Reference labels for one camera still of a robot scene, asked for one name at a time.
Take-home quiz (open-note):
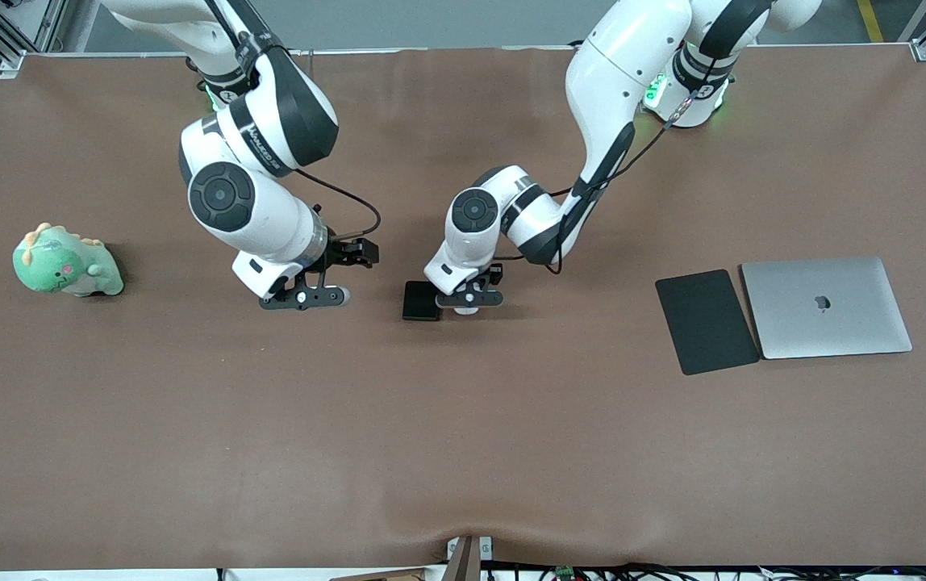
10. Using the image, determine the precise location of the black mouse pad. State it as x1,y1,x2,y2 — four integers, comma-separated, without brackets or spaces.
655,269,761,376

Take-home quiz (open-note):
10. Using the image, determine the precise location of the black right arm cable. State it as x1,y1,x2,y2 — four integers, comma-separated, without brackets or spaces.
292,165,383,241

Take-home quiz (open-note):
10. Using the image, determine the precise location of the silver closed laptop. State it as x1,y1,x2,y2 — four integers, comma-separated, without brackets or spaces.
740,256,913,360

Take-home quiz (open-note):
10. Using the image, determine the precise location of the brown table cloth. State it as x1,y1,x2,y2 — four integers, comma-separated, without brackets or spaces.
0,44,926,574

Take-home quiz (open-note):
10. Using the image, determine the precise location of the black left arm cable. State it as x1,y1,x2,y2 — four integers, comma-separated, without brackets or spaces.
503,77,694,275

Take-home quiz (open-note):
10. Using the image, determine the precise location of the green dinosaur plush toy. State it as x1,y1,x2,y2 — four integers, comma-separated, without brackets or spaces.
12,223,125,298

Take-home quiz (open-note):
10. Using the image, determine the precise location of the black phone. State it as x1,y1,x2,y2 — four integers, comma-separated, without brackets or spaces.
402,280,441,322

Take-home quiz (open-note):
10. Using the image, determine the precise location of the brown cardboard piece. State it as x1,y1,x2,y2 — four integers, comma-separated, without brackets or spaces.
330,567,449,581

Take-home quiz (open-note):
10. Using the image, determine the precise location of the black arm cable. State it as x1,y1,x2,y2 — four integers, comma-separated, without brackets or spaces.
503,77,694,275
292,165,383,241

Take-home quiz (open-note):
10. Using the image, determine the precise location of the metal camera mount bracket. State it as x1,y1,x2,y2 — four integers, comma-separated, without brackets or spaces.
445,535,494,581

